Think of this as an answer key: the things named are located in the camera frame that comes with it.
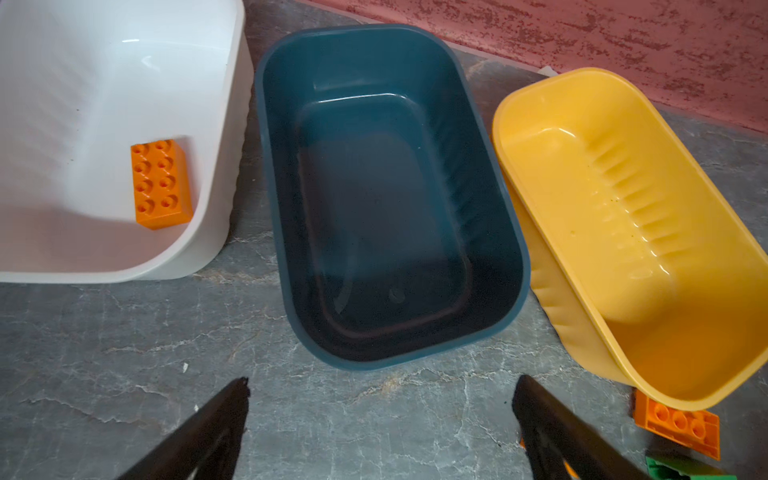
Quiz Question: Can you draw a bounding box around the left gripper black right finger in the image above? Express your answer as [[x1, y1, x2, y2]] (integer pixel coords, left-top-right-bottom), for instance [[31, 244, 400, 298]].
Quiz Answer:
[[511, 374, 648, 479]]

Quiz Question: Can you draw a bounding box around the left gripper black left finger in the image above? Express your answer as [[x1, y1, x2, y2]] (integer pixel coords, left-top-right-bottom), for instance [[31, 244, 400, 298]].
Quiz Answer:
[[120, 377, 250, 479]]

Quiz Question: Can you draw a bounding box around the green lego brick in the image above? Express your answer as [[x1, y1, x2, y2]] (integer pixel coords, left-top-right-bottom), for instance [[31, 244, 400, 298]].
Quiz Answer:
[[645, 453, 738, 480]]

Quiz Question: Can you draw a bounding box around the orange lego brick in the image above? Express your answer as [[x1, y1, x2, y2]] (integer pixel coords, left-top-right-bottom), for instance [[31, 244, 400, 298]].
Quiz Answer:
[[130, 139, 194, 230], [633, 389, 721, 461]]

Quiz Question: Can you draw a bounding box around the yellow plastic bin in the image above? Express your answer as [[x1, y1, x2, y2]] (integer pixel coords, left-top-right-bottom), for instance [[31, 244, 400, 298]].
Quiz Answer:
[[492, 68, 767, 411]]

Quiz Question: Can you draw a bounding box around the dark teal plastic bin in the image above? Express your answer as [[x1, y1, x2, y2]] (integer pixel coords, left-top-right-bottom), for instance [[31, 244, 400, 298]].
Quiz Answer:
[[255, 24, 531, 371]]

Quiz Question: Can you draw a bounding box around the white plastic bin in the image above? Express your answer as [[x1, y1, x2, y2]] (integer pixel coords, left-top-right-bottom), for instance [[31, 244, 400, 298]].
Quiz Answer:
[[1, 1, 254, 284]]

